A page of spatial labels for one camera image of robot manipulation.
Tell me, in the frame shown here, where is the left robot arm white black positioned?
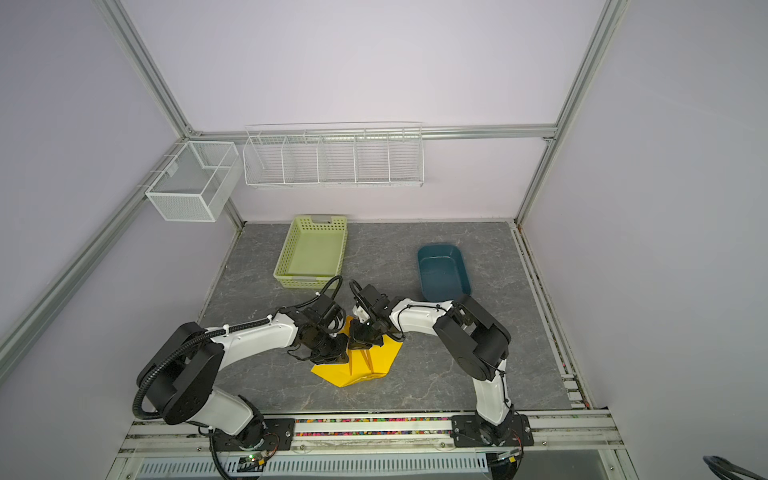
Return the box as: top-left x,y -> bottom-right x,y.
132,275 -> 349,450

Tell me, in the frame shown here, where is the black cable at corner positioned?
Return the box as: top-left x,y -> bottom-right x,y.
703,455 -> 768,480

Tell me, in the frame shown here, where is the green perforated plastic basket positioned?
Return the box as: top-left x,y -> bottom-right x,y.
273,215 -> 348,290

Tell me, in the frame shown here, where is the white wire shelf rack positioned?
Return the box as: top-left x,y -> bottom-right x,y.
242,122 -> 425,188

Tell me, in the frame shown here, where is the yellow paper napkin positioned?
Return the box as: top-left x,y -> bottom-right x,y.
310,316 -> 402,388

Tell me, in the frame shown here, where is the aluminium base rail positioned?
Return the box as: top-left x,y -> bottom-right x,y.
107,410 -> 640,480

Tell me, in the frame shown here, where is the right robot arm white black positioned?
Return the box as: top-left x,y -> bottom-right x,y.
349,280 -> 534,449

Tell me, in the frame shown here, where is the dark teal plastic bin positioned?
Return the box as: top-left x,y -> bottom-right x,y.
417,244 -> 472,302

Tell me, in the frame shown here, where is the white mesh wall basket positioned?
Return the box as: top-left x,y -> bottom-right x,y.
145,141 -> 244,223

